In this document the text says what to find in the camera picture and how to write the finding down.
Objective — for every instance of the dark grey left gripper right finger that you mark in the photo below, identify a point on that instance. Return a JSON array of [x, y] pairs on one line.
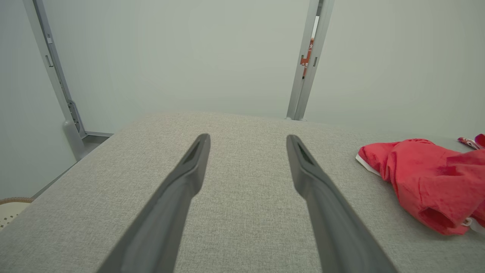
[[337, 235]]

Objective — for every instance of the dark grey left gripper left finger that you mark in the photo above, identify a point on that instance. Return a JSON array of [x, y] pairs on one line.
[[166, 227]]

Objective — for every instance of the red shorts with white stripes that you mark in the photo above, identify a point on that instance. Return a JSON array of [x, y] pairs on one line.
[[424, 178]]

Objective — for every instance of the red shirt with white sleeves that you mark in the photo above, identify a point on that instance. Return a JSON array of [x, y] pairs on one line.
[[480, 139]]

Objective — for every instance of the grey fabric sofa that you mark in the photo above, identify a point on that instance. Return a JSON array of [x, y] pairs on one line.
[[246, 227]]

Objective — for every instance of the white basket with wicker rim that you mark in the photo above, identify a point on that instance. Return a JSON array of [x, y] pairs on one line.
[[11, 212]]

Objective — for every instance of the red printed sign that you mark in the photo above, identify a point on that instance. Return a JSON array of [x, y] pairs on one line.
[[304, 60]]

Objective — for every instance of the grey partition base rail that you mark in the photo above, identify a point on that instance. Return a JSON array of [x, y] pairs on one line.
[[98, 134]]

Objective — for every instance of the grey corner partition post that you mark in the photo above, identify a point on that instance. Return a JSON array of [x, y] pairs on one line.
[[72, 140]]

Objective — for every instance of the grey double partition post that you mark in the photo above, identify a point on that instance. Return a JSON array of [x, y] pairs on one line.
[[299, 98]]

